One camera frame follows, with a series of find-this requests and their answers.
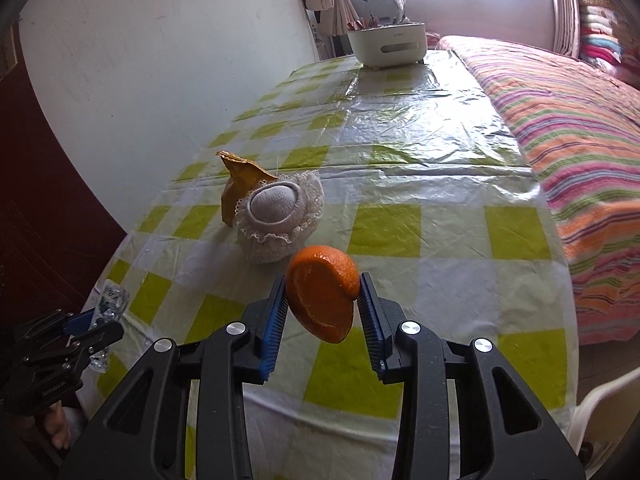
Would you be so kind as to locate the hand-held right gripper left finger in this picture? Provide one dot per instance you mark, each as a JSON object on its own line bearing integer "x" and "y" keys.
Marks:
{"x": 272, "y": 330}

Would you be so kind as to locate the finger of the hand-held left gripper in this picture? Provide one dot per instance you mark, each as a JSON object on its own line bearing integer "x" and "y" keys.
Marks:
{"x": 80, "y": 322}
{"x": 100, "y": 336}

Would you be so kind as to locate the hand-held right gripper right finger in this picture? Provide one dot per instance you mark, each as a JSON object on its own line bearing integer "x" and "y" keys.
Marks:
{"x": 372, "y": 330}

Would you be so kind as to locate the orange peel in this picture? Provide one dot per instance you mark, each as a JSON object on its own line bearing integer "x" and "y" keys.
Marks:
{"x": 320, "y": 295}

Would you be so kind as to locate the person's left hand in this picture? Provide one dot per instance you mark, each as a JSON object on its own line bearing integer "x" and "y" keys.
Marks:
{"x": 56, "y": 425}

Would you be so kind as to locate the white lace sachet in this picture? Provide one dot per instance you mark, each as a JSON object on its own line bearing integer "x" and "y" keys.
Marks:
{"x": 272, "y": 205}

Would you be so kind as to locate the dark red door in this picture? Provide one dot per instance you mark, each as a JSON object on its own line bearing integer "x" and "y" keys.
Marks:
{"x": 40, "y": 185}

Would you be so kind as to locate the brown crumpled wrapper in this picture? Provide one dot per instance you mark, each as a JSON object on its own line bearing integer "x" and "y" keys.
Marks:
{"x": 242, "y": 180}

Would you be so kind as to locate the white plastic chair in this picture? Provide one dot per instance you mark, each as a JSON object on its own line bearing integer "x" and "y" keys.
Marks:
{"x": 605, "y": 400}

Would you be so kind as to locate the striped bed sheet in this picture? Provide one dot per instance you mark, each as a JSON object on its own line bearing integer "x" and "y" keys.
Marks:
{"x": 575, "y": 135}

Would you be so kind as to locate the bundle of red-tipped sticks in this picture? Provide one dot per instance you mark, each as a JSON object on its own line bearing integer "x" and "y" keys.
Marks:
{"x": 370, "y": 22}

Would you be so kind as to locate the pink curtain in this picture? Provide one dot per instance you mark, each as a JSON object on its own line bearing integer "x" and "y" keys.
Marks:
{"x": 565, "y": 10}

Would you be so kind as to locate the stack of folded blankets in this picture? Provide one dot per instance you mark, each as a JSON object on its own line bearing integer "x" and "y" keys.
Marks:
{"x": 605, "y": 30}

